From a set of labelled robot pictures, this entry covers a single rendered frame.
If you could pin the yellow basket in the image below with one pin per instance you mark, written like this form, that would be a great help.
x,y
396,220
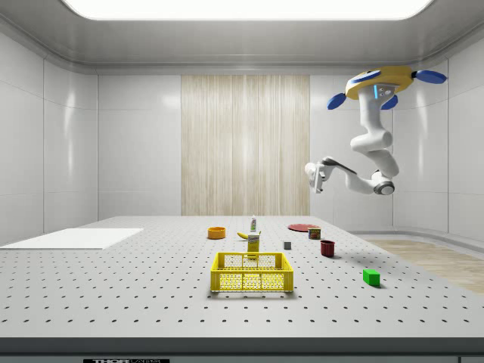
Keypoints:
x,y
251,281

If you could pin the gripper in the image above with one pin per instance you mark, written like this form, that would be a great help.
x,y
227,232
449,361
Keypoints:
x,y
317,180

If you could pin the flat-sided can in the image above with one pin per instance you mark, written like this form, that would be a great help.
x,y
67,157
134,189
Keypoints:
x,y
314,234

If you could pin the white board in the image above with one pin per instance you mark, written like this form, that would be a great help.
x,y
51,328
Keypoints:
x,y
72,238

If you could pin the red plate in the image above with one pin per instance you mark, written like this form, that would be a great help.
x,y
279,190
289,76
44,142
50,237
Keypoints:
x,y
298,227

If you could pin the red mug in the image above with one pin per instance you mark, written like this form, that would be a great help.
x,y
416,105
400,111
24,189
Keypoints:
x,y
327,249

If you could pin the banana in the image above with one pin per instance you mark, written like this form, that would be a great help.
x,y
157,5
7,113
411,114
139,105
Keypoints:
x,y
242,236

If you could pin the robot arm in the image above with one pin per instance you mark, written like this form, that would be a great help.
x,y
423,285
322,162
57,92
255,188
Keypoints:
x,y
372,125

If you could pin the drone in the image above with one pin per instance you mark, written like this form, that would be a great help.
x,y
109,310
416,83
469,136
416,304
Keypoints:
x,y
393,75

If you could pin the small white bottle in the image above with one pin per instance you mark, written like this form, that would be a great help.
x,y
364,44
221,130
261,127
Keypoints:
x,y
253,225

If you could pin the yellow bowl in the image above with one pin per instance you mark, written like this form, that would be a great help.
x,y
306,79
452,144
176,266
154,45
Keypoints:
x,y
216,233

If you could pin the green cube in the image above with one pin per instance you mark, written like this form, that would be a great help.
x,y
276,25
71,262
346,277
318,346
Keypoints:
x,y
371,277

